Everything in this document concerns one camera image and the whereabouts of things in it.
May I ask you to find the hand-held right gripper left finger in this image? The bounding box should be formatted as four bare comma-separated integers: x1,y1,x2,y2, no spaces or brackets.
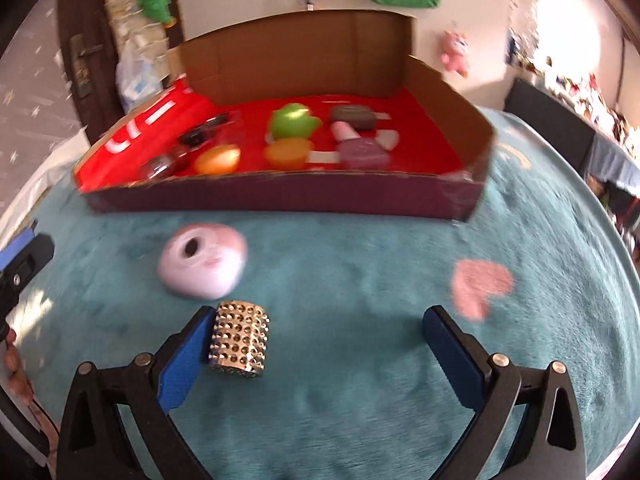
56,305,217,480

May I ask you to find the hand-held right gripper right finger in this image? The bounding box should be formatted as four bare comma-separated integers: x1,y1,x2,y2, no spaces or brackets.
421,305,587,480

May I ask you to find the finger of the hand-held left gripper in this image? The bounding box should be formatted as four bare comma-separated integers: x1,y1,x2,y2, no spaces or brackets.
0,219,55,311

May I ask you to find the studded metal cylinder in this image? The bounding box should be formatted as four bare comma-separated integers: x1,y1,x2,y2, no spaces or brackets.
207,300,271,380

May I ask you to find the cardboard box with red lining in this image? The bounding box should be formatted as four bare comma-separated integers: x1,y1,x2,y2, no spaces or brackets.
73,10,496,223

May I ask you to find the small orange ball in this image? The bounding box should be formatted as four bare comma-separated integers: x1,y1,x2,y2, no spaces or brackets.
194,144,242,176

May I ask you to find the black key fob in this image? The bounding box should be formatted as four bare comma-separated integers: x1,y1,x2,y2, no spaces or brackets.
177,115,233,148

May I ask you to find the large orange ball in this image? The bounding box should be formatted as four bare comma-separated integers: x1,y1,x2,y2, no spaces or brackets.
264,139,313,171

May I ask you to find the brown rounded case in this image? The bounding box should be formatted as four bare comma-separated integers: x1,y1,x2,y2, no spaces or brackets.
330,105,376,132

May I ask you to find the green duck toy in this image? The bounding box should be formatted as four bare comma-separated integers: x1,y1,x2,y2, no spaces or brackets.
269,103,323,141

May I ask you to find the person's left hand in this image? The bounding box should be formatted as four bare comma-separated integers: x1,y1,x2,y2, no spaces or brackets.
0,325,27,396

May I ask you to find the pink round device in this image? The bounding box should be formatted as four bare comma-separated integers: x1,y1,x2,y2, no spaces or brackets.
156,224,249,301

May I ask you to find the teal fleece blanket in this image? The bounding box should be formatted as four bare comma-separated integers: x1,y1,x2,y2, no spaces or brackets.
0,105,640,480

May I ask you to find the dark round bead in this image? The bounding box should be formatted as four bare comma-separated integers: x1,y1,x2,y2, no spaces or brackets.
142,152,188,181

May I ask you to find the white plastic bag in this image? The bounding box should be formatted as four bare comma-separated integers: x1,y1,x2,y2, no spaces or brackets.
115,40,168,113

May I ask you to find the purple bottle with pink cap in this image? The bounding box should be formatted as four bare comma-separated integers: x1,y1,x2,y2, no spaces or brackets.
330,121,391,171

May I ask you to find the dark dresser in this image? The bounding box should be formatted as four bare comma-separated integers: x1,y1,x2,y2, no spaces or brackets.
502,77,640,211

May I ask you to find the dark brown door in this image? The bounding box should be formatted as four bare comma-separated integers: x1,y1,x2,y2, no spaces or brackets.
55,0,186,126

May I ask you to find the beige hanging organiser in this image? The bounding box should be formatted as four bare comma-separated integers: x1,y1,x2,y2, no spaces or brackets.
95,0,171,56

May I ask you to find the green plush toy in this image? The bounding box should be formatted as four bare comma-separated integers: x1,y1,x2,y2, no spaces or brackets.
137,0,178,28

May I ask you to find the row of cosmetics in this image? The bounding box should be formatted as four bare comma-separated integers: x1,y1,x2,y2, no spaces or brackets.
515,50,640,146

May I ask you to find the pink plush toy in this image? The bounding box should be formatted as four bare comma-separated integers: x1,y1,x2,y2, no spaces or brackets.
440,30,471,78

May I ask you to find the brass door handle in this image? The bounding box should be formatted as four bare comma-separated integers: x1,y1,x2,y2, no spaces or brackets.
70,34,103,98

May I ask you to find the wall mirror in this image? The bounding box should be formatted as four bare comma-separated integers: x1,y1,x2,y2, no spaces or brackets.
507,0,548,67

